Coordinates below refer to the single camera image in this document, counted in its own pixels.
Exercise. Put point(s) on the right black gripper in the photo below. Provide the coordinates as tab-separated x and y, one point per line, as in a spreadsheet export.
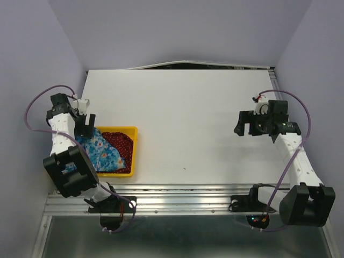
244	117

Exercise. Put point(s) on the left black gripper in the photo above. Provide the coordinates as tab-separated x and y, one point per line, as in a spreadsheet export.
85	129

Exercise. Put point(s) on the yellow plastic tray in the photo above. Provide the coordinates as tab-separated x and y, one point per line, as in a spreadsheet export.
132	132

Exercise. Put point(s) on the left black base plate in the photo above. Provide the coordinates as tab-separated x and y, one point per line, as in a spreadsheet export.
116	214

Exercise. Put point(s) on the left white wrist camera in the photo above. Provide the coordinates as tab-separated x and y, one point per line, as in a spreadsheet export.
80	105

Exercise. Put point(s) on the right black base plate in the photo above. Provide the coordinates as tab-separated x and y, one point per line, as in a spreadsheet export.
257	217

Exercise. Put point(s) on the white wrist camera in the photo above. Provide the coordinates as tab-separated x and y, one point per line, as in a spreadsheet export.
261	104
80	105

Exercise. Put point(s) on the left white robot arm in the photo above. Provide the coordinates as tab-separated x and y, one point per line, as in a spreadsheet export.
69	165

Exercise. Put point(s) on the red polka dot skirt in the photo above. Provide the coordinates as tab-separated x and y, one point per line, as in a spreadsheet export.
124	145

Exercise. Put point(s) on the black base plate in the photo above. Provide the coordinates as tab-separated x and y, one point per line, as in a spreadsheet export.
116	214
257	217

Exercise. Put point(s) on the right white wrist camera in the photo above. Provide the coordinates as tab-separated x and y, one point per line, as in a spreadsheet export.
261	104

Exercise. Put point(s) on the aluminium frame rail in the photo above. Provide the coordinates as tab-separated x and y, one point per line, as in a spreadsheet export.
159	200

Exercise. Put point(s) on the blue floral skirt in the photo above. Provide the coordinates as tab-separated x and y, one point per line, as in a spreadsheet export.
103	156

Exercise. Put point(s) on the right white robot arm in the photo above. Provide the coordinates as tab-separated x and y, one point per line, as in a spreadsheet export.
308	202

